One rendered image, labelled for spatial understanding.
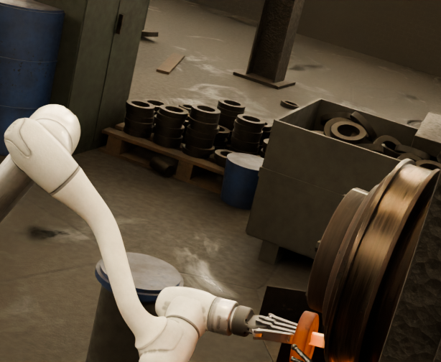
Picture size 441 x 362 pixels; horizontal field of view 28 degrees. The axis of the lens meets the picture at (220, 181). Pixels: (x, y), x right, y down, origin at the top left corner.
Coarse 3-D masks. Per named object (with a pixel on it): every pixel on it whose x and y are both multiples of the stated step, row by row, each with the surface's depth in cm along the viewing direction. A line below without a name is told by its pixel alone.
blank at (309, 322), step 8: (304, 312) 222; (312, 312) 223; (304, 320) 219; (312, 320) 219; (296, 328) 218; (304, 328) 217; (312, 328) 221; (296, 336) 216; (304, 336) 216; (296, 344) 216; (304, 344) 216; (304, 352) 216; (312, 352) 228
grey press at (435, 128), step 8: (424, 120) 499; (432, 120) 504; (440, 120) 509; (424, 128) 480; (432, 128) 485; (440, 128) 489; (416, 136) 459; (424, 136) 461; (432, 136) 465; (440, 136) 469; (416, 144) 460; (424, 144) 459; (432, 144) 458; (440, 144) 456; (432, 152) 458; (432, 160) 467
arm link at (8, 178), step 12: (48, 108) 230; (60, 108) 232; (60, 120) 226; (72, 120) 231; (72, 132) 227; (72, 144) 226; (0, 168) 235; (12, 168) 233; (0, 180) 234; (12, 180) 233; (24, 180) 234; (0, 192) 235; (12, 192) 235; (24, 192) 238; (0, 204) 236; (12, 204) 238; (0, 216) 239
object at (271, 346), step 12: (276, 288) 266; (264, 300) 267; (276, 300) 267; (288, 300) 268; (300, 300) 268; (264, 312) 268; (276, 312) 269; (288, 312) 269; (300, 312) 270; (276, 348) 256; (288, 348) 243; (276, 360) 248; (288, 360) 245; (312, 360) 246; (324, 360) 246
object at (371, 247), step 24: (408, 168) 184; (384, 192) 175; (408, 192) 176; (384, 216) 172; (360, 240) 170; (384, 240) 170; (360, 264) 170; (360, 288) 170; (336, 312) 173; (360, 312) 171; (336, 336) 176; (336, 360) 184
